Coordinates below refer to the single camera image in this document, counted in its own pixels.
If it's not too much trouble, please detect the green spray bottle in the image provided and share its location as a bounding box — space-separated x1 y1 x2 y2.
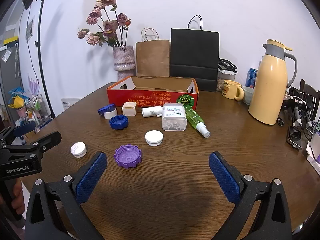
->
184 106 211 139

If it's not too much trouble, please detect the yellow bear mug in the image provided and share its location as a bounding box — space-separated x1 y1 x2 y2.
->
222 80 245 101

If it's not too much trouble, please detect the yellow thermos jug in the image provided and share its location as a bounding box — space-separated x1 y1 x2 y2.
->
248 39 298 125

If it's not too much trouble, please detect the person's left hand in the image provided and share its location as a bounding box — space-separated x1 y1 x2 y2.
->
11 178 26 215

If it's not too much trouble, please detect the clear storage jar black lid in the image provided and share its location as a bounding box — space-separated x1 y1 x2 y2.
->
216 58 238 92

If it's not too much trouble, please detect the dark wooden chair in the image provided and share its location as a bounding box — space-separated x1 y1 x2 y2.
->
299 79 320 120

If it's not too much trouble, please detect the black phone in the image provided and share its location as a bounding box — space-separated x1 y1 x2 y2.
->
286 125 304 151

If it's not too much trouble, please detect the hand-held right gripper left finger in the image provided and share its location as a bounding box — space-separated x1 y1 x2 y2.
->
24 151 108 240

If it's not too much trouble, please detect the brown paper bag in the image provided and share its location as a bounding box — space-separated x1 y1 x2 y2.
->
136 27 171 77

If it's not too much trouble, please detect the cable clutter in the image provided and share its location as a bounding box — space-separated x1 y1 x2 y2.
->
287 87 318 135

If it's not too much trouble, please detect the grey wall panel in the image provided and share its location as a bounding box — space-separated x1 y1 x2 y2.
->
26 18 34 40

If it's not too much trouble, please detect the black light stand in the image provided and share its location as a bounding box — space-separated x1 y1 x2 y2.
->
35 0 57 119

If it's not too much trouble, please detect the pale grey bowl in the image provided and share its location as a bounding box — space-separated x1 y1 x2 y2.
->
241 86 255 105

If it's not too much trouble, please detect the blue ribbed lid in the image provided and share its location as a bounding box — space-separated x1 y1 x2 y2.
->
109 115 129 130

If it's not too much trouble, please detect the blue drink can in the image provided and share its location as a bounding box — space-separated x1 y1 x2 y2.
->
245 68 258 89

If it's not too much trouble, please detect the pink textured vase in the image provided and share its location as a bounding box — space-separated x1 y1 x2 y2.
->
113 45 137 82

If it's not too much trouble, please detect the dried pink flower bouquet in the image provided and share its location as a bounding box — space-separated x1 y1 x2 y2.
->
77 0 131 48

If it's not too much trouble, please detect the red cardboard box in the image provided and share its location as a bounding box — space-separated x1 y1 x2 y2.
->
106 76 199 110

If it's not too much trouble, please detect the cream square container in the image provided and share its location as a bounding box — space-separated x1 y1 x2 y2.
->
121 102 137 116

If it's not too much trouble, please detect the white printed board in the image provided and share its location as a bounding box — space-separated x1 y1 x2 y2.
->
61 98 83 110

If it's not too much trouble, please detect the white box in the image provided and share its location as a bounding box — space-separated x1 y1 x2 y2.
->
306 132 320 175

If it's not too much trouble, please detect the colourful toy clutter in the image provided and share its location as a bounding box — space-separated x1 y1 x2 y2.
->
7 87 50 133

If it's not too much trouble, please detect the white spray bottle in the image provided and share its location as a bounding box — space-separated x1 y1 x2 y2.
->
142 106 163 118

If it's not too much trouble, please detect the blue round jar lid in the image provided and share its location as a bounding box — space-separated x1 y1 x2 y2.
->
97 104 115 116

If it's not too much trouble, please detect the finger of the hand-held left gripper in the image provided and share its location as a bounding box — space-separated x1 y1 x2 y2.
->
0 131 62 159
0 121 36 147

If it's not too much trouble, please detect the small white ribbed lid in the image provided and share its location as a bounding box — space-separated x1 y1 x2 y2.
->
70 142 87 158

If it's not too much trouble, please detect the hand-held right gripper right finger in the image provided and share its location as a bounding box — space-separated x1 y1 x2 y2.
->
209 151 293 240

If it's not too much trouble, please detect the large white ribbed lid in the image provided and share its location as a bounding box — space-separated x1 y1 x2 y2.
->
145 130 164 146

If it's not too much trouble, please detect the dark grey cabinet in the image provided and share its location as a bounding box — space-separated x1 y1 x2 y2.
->
0 12 20 130

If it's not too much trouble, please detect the purple ribbed lid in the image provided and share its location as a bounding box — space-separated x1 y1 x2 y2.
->
114 144 142 169

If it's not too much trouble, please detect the black paper bag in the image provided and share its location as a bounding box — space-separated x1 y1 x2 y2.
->
170 15 220 92

